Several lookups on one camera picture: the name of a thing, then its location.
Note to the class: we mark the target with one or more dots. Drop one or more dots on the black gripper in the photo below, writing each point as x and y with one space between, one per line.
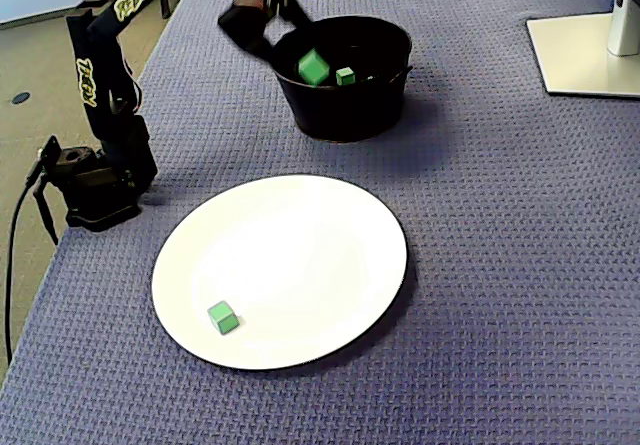
248 30

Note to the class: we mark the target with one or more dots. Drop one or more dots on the black round floor cover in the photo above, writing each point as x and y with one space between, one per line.
21 98

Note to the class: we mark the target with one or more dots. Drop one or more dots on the silver monitor stand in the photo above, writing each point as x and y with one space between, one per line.
575 55

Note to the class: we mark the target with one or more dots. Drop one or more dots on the white round plate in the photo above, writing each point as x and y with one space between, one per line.
300 265

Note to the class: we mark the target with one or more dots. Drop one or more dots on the black round container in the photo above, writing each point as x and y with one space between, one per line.
350 110

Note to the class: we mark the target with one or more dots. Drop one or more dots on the green cube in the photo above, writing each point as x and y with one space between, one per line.
222 318
345 76
313 67

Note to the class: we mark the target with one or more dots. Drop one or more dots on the black table clamp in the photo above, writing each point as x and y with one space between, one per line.
45 210

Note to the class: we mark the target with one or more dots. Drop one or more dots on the blue waffle-weave cloth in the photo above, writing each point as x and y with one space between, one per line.
500 265

